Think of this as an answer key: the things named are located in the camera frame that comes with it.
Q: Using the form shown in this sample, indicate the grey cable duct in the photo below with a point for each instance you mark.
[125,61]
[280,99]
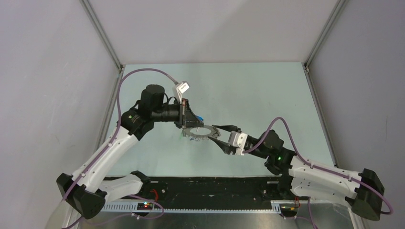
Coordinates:
[135,207]

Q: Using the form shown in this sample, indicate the aluminium frame post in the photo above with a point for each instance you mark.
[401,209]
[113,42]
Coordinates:
[93,17]
[332,19]

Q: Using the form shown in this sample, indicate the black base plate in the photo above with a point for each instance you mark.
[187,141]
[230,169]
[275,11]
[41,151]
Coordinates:
[217,192]

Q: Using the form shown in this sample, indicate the right aluminium frame post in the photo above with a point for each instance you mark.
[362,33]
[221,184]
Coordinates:
[332,19]

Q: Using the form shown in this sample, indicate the left aluminium frame post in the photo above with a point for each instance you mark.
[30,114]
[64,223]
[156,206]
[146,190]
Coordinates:
[93,17]

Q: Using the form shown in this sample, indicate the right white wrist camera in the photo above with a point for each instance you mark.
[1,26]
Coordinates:
[239,142]

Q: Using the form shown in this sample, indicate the left circuit board with LEDs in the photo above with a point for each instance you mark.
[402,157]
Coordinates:
[145,206]

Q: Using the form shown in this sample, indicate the right circuit board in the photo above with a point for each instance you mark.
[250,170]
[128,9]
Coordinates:
[288,208]

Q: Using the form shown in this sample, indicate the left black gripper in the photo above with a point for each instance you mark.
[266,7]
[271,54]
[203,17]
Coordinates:
[187,119]

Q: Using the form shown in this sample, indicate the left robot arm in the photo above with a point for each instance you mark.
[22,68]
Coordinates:
[86,190]

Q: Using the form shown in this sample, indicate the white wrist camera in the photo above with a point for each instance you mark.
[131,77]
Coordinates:
[239,142]
[179,89]

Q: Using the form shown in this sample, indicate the large toothed metal keyring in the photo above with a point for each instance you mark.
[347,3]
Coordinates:
[201,133]

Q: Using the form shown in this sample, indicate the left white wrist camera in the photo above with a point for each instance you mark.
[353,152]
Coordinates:
[179,89]

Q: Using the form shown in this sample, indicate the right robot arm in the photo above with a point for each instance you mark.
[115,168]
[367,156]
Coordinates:
[362,192]

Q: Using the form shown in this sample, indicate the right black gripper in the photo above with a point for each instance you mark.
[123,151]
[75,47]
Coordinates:
[225,148]

